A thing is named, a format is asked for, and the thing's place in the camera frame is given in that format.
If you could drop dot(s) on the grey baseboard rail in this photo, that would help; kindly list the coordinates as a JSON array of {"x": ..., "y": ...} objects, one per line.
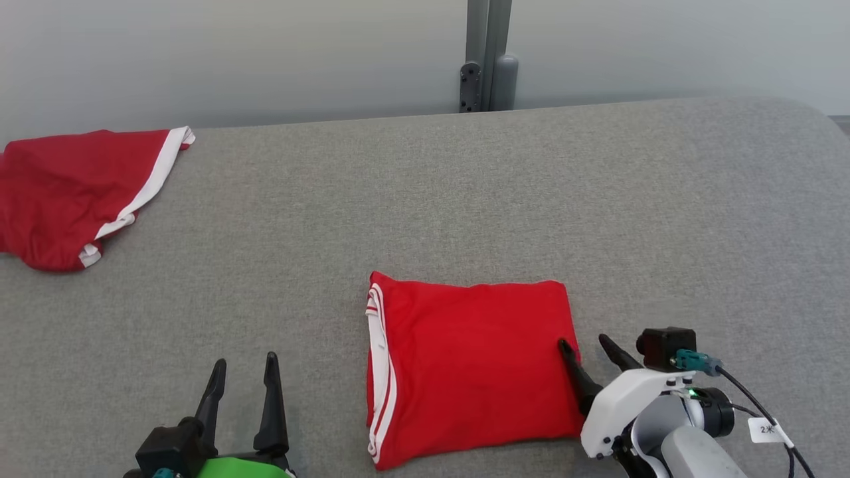
[{"x": 842, "y": 125}]

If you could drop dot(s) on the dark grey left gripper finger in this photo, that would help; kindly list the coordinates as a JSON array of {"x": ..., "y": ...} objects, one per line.
[
  {"x": 271, "y": 405},
  {"x": 212, "y": 398}
]

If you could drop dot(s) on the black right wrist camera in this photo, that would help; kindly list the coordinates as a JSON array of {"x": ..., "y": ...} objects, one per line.
[{"x": 664, "y": 346}]

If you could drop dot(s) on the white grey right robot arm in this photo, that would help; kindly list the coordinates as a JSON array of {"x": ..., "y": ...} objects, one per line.
[{"x": 690, "y": 451}]

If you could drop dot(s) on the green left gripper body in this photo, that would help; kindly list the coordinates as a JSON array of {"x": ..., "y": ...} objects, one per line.
[{"x": 246, "y": 467}]

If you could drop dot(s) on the teal left camera connector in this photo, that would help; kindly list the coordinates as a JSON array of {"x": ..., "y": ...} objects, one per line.
[{"x": 163, "y": 473}]

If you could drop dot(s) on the red shorts with white band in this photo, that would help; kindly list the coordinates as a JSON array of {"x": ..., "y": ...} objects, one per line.
[{"x": 66, "y": 192}]

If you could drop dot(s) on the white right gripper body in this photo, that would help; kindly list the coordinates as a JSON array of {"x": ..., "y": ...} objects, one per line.
[{"x": 624, "y": 408}]

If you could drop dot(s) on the teal right camera connector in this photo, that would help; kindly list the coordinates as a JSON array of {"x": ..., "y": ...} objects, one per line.
[{"x": 697, "y": 362}]

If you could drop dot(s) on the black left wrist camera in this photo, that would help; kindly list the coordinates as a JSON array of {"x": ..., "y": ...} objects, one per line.
[{"x": 169, "y": 448}]

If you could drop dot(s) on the grey metal wall post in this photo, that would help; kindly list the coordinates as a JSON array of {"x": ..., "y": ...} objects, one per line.
[{"x": 488, "y": 33}]

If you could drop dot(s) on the grey cylindrical post cap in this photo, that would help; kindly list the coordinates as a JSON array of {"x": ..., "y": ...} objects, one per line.
[{"x": 505, "y": 83}]

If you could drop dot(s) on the red jersey with lettering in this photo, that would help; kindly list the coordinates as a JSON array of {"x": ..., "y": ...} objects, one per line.
[{"x": 478, "y": 372}]

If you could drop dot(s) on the dark grey hinge bracket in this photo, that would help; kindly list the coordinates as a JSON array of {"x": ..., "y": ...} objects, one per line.
[{"x": 471, "y": 86}]

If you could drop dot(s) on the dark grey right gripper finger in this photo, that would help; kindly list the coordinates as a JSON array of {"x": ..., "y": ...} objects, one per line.
[
  {"x": 579, "y": 375},
  {"x": 619, "y": 355}
]

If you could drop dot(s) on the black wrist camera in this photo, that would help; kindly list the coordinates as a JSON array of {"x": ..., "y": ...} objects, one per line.
[
  {"x": 664, "y": 346},
  {"x": 169, "y": 448}
]

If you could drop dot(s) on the teal camera connector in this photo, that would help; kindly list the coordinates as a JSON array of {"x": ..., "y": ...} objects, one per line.
[
  {"x": 697, "y": 362},
  {"x": 163, "y": 473}
]

